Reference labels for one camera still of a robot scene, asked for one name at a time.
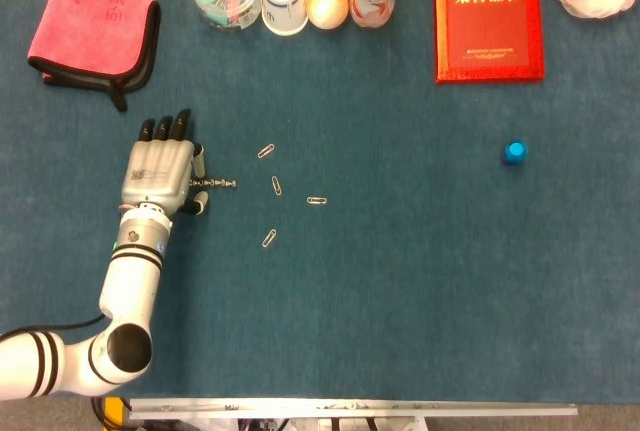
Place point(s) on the small blue bottle cap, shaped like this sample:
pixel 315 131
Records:
pixel 514 152

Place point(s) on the red certificate folder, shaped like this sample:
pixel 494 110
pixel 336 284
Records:
pixel 489 21

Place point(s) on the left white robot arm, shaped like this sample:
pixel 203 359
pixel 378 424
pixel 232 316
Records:
pixel 130 271

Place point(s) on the white paper cup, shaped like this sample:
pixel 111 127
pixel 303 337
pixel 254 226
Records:
pixel 283 1

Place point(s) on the golden egg-shaped ball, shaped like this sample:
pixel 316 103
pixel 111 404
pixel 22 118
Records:
pixel 327 6

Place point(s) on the pink folded cloth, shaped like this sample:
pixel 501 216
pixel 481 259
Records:
pixel 90 36

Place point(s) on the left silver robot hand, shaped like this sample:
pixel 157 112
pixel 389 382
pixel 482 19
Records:
pixel 155 171

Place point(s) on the aluminium rail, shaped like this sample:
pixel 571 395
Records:
pixel 350 407

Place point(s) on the paper clip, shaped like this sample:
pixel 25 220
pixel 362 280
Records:
pixel 276 185
pixel 269 238
pixel 317 200
pixel 266 151

